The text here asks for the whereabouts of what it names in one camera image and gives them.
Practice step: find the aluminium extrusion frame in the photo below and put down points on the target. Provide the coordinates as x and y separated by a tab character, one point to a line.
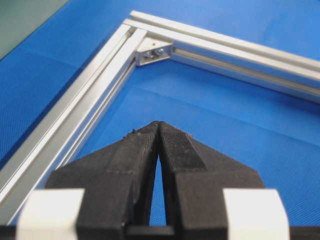
141	40

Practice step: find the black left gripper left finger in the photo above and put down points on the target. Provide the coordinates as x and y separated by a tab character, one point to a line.
94	197

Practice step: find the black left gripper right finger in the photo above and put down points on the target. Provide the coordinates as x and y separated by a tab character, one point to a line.
210	196

